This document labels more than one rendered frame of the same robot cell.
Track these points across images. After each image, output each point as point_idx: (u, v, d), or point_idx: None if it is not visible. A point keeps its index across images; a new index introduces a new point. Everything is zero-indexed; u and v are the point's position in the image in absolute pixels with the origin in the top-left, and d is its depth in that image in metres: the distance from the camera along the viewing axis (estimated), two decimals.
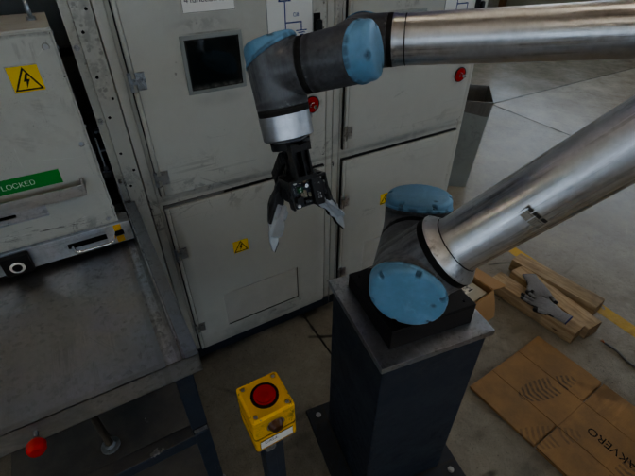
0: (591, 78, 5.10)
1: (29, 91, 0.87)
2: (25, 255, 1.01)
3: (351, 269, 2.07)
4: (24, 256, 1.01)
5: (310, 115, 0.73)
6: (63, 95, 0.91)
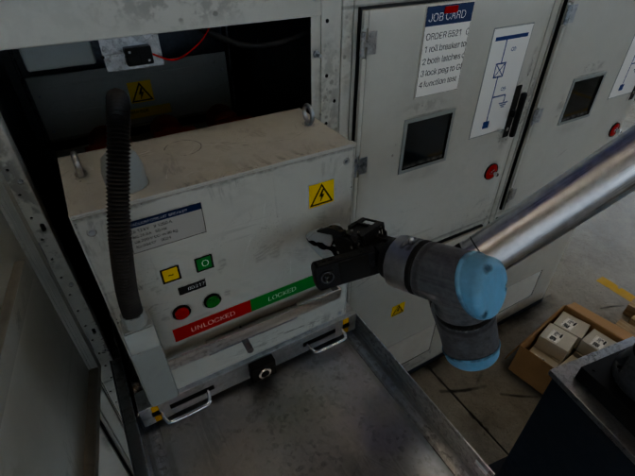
0: None
1: (320, 204, 0.83)
2: (273, 360, 0.97)
3: None
4: (272, 361, 0.97)
5: (420, 238, 0.68)
6: (344, 205, 0.86)
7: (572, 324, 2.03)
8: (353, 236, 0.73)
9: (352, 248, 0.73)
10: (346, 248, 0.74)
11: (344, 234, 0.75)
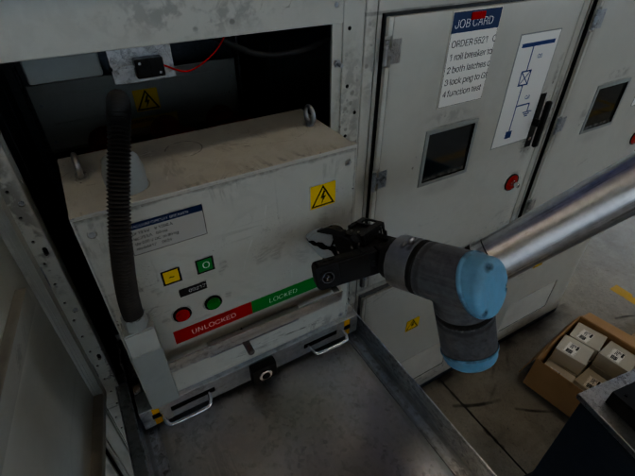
0: None
1: (321, 205, 0.82)
2: (274, 362, 0.96)
3: None
4: (273, 363, 0.96)
5: (420, 237, 0.68)
6: (346, 206, 0.86)
7: (588, 335, 1.97)
8: (353, 236, 0.73)
9: (352, 248, 0.73)
10: (346, 248, 0.74)
11: (344, 234, 0.75)
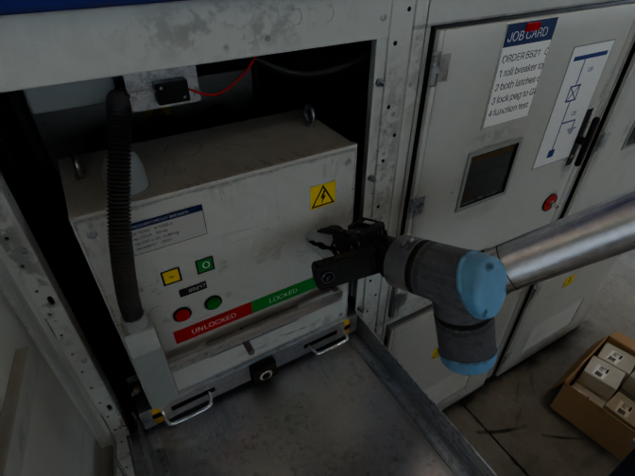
0: None
1: (321, 206, 0.82)
2: (274, 362, 0.96)
3: (516, 352, 1.87)
4: (273, 363, 0.96)
5: (420, 237, 0.68)
6: (346, 206, 0.86)
7: (618, 357, 1.88)
8: (353, 236, 0.73)
9: (352, 248, 0.73)
10: (346, 248, 0.74)
11: (344, 234, 0.75)
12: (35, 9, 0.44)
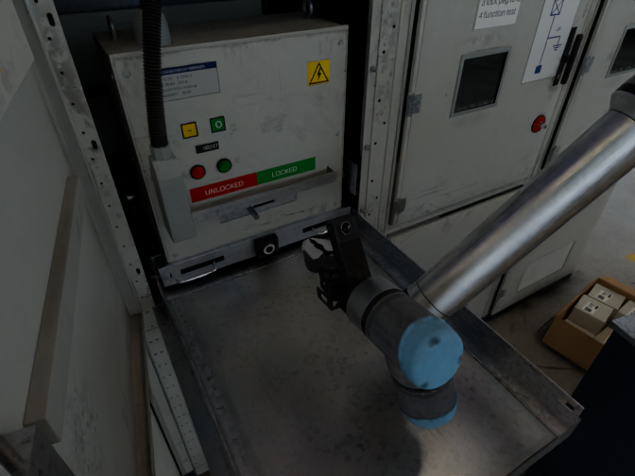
0: None
1: (317, 83, 0.95)
2: (276, 237, 1.09)
3: (509, 291, 1.97)
4: (275, 237, 1.09)
5: None
6: (339, 88, 0.99)
7: (607, 296, 1.97)
8: None
9: None
10: None
11: None
12: None
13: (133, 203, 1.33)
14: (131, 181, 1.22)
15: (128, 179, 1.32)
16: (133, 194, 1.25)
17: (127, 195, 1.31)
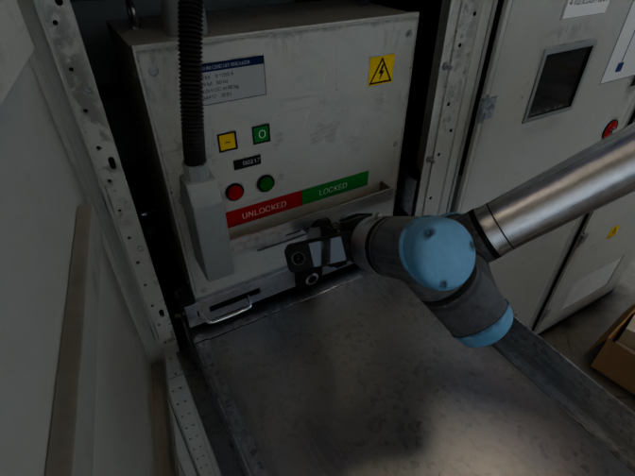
0: None
1: (379, 83, 0.78)
2: None
3: (554, 311, 1.80)
4: None
5: None
6: (402, 89, 0.82)
7: None
8: (334, 223, 0.71)
9: None
10: None
11: (329, 224, 0.73)
12: None
13: (147, 220, 1.16)
14: (147, 197, 1.05)
15: (142, 194, 1.15)
16: (149, 211, 1.08)
17: (140, 212, 1.14)
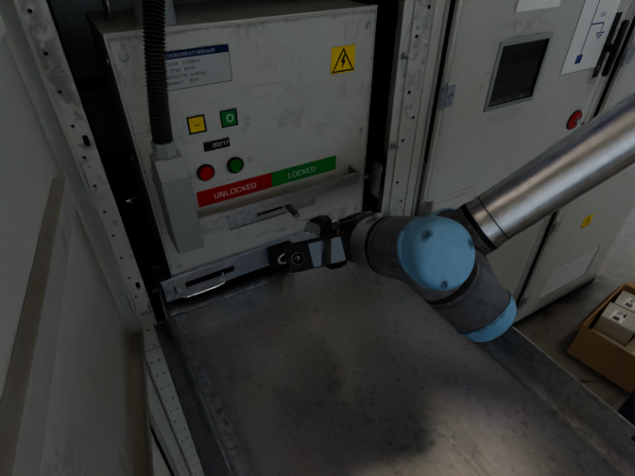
0: None
1: (341, 72, 0.84)
2: None
3: (532, 298, 1.86)
4: None
5: None
6: (365, 77, 0.87)
7: None
8: (334, 223, 0.71)
9: None
10: None
11: (329, 224, 0.73)
12: None
13: (132, 206, 1.22)
14: (130, 183, 1.10)
15: (127, 180, 1.20)
16: (133, 195, 1.14)
17: (125, 198, 1.20)
